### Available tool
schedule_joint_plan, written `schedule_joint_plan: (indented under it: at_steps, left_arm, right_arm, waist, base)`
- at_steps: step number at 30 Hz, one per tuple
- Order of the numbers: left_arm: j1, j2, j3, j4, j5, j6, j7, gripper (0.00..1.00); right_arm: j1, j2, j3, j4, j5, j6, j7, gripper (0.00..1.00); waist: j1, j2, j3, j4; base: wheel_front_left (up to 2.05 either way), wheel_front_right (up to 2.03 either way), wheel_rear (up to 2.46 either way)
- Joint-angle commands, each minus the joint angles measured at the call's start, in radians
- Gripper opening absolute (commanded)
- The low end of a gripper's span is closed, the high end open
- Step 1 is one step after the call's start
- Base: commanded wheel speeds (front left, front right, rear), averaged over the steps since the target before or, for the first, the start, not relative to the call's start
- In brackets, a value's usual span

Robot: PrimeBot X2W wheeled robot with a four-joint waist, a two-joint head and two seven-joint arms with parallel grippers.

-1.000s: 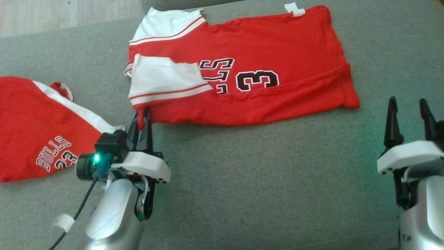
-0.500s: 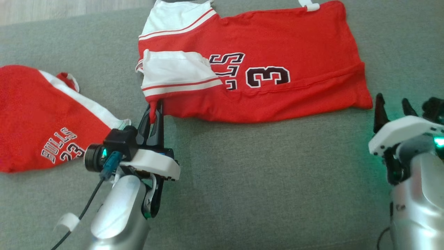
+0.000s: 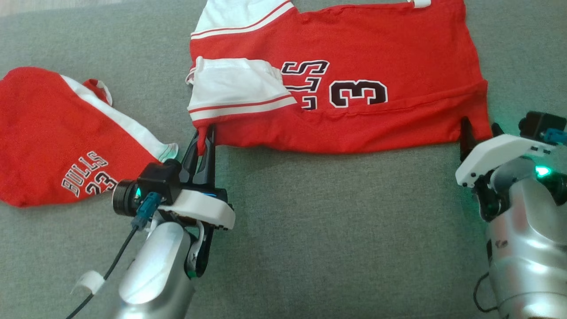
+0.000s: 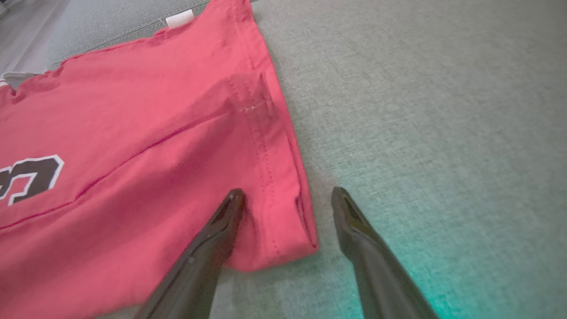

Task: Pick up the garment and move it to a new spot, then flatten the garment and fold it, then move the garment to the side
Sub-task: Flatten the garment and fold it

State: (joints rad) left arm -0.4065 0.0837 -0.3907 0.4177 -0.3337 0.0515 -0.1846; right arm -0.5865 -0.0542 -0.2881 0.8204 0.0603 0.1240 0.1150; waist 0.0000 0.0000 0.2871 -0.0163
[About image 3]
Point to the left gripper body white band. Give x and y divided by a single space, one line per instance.
199 208

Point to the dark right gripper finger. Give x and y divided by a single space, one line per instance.
467 137
497 130

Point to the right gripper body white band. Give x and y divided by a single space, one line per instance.
496 155

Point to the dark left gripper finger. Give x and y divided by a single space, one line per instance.
209 164
191 153

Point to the red Bulls jersey shirt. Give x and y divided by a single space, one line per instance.
376 48

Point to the red Bulls 23 shorts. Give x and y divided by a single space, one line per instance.
53 141

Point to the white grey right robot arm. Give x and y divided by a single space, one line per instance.
527 248

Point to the grey sofa seat cushion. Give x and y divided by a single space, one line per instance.
332 230

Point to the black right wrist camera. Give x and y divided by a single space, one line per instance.
538 124

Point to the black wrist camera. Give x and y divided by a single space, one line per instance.
538 124
146 188

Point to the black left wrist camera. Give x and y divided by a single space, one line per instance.
146 188

